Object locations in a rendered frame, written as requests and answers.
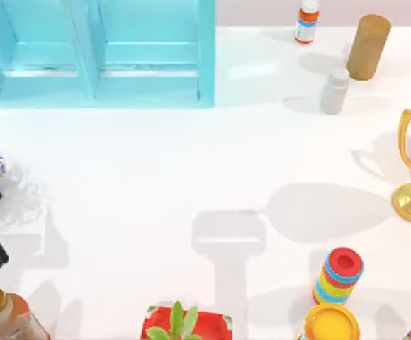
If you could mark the orange and white bottle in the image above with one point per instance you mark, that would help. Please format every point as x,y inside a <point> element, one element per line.
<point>307,25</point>

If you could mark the grey bottle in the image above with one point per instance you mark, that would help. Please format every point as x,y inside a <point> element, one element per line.
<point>334,93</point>

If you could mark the brown cylindrical can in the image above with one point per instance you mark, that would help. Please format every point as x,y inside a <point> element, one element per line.
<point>367,47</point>

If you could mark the stack of coloured rings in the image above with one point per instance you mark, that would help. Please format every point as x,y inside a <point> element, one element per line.
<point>338,280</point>

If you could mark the red plant pot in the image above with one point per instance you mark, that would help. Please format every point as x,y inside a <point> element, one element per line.
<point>205,324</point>

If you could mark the yellow cup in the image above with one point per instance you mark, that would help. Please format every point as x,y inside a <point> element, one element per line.
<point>331,324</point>

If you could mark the light blue rack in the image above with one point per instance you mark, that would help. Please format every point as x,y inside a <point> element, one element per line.
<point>95,53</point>

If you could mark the brown bottle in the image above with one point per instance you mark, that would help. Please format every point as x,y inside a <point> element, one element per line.
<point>10,317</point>

